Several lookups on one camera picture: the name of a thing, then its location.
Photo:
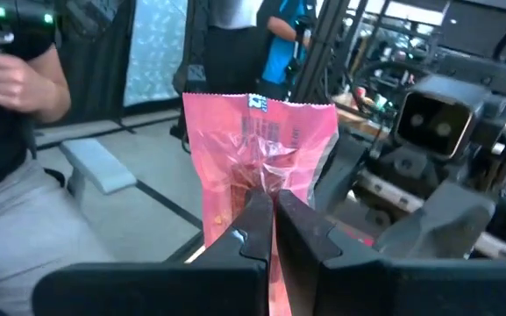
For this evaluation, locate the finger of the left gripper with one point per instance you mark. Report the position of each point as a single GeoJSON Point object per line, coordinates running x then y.
{"type": "Point", "coordinates": [445, 224]}
{"type": "Point", "coordinates": [340, 175]}

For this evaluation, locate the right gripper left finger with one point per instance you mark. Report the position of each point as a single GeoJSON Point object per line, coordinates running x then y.
{"type": "Point", "coordinates": [147, 292]}

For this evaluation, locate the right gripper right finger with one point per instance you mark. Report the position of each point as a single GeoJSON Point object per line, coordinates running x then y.
{"type": "Point", "coordinates": [388, 289]}

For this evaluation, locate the red candy packet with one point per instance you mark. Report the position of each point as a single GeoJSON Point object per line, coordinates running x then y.
{"type": "Point", "coordinates": [257, 140]}

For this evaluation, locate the person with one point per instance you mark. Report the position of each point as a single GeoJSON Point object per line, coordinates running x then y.
{"type": "Point", "coordinates": [235, 52]}
{"type": "Point", "coordinates": [283, 57]}
{"type": "Point", "coordinates": [16, 246]}

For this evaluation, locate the grey padded armrest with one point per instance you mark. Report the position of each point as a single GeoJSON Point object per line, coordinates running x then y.
{"type": "Point", "coordinates": [99, 164]}

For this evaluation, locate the light blue patterned panel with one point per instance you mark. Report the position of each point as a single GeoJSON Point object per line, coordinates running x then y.
{"type": "Point", "coordinates": [156, 52]}

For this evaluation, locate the person's hand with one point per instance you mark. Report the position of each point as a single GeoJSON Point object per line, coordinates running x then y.
{"type": "Point", "coordinates": [11, 83]}

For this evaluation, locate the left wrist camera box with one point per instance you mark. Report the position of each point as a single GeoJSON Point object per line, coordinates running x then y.
{"type": "Point", "coordinates": [432, 123]}

